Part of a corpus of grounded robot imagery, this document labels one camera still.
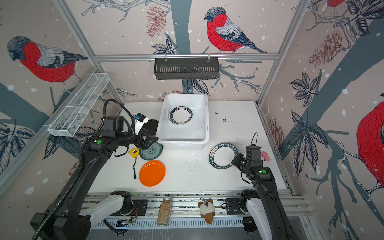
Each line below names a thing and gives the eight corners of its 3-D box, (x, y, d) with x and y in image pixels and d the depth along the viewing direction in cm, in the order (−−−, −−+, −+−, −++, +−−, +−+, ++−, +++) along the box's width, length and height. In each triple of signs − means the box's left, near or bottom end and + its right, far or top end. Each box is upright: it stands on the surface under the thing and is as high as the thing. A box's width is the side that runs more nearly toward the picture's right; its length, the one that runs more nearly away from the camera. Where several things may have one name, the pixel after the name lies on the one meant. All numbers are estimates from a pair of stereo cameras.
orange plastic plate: (137, 186, 82) (135, 185, 80) (143, 162, 92) (142, 160, 89) (163, 186, 82) (162, 185, 80) (166, 162, 92) (166, 160, 89)
